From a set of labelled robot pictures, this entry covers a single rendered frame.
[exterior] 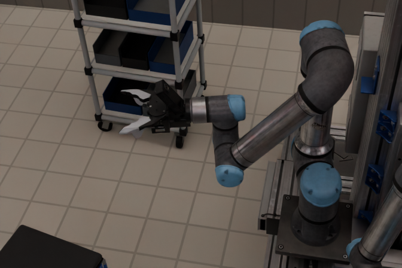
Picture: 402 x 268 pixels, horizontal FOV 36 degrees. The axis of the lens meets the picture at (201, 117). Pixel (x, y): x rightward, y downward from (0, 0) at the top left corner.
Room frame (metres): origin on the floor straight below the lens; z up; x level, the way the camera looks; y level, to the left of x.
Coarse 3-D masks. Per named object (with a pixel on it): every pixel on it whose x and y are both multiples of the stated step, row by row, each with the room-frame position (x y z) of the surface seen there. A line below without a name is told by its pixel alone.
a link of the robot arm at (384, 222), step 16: (400, 176) 0.97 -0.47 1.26; (400, 192) 0.95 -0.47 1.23; (384, 208) 0.97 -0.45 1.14; (400, 208) 0.94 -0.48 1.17; (384, 224) 0.95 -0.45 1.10; (400, 224) 0.94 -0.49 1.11; (352, 240) 1.01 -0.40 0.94; (368, 240) 0.95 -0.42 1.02; (384, 240) 0.93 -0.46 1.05; (352, 256) 0.97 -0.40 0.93; (368, 256) 0.94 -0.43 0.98; (384, 256) 0.94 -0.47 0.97
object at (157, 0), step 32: (96, 0) 2.51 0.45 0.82; (128, 0) 2.42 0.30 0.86; (160, 0) 2.51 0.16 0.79; (192, 0) 2.55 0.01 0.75; (128, 32) 2.56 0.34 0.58; (160, 32) 2.31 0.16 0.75; (192, 32) 2.61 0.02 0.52; (96, 64) 2.46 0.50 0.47; (128, 64) 2.42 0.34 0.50; (160, 64) 2.36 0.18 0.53; (96, 96) 2.44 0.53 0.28; (128, 96) 2.53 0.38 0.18; (192, 96) 2.53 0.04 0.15
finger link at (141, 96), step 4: (124, 92) 1.35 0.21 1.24; (128, 92) 1.35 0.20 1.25; (132, 92) 1.35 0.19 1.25; (136, 92) 1.34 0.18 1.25; (140, 92) 1.34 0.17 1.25; (144, 92) 1.34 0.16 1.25; (132, 96) 1.34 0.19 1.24; (136, 96) 1.34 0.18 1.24; (140, 96) 1.33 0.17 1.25; (144, 96) 1.33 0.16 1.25; (148, 96) 1.33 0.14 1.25; (136, 100) 1.35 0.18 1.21; (140, 100) 1.33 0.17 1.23; (144, 100) 1.32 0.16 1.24; (148, 100) 1.32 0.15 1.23; (140, 104) 1.35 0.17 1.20
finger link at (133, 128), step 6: (138, 120) 1.24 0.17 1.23; (144, 120) 1.24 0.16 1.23; (150, 120) 1.24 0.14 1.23; (126, 126) 1.23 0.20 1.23; (132, 126) 1.22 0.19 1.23; (138, 126) 1.22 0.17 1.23; (120, 132) 1.21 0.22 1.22; (126, 132) 1.21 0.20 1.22; (132, 132) 1.22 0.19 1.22; (138, 132) 1.23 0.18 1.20
